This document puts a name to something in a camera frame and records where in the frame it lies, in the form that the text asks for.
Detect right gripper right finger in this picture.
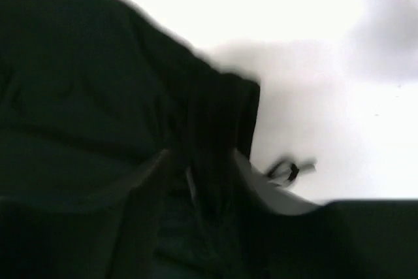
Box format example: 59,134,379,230
234,152,417,278

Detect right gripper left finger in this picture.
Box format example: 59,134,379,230
1,151,170,278

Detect black shorts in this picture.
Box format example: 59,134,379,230
1,0,261,278

